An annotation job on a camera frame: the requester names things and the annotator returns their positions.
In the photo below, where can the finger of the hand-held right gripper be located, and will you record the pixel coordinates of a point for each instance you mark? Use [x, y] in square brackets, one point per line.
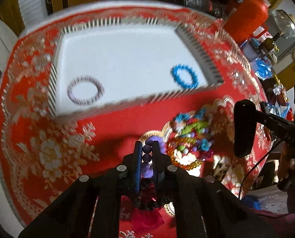
[244, 129]

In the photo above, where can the red floral tablecloth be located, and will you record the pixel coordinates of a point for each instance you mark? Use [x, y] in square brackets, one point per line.
[38, 129]

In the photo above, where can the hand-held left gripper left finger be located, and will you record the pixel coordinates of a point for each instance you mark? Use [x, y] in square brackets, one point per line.
[137, 168]

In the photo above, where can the glass jar with lid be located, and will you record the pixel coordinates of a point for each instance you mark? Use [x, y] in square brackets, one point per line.
[285, 23]

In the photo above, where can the red satin bow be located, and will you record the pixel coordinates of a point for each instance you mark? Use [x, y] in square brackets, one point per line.
[145, 218]

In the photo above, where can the dark wine bottle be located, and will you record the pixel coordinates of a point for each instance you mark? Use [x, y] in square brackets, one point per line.
[267, 44]

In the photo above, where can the blue plastic bag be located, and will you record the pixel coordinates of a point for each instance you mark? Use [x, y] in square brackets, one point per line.
[262, 69]

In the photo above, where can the white radiator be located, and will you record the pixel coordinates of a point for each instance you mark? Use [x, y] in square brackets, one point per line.
[30, 2]

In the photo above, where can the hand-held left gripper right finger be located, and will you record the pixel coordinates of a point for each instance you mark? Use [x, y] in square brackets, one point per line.
[155, 163]

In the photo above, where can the white chair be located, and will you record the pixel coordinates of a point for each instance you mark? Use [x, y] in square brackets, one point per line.
[1, 44]

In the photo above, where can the white tray with striped rim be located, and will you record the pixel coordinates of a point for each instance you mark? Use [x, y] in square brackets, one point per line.
[117, 59]

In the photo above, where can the orange thermos jug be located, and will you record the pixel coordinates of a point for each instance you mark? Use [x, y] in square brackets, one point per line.
[246, 17]

